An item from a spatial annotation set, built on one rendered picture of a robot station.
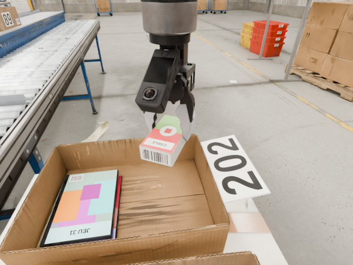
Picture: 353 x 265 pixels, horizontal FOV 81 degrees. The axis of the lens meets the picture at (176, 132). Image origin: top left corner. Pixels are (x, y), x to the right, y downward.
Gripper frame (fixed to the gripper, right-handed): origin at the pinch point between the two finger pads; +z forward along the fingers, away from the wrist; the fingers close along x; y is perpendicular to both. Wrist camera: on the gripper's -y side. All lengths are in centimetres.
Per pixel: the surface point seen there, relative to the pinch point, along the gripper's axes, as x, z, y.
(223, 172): -13.0, 6.9, 0.0
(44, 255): 11.2, 9.3, -26.2
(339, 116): -117, 93, 222
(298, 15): -177, 84, 1302
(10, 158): 59, 22, -3
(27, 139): 67, 24, 9
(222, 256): -15.8, 7.8, -17.2
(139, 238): -2.4, 8.0, -19.0
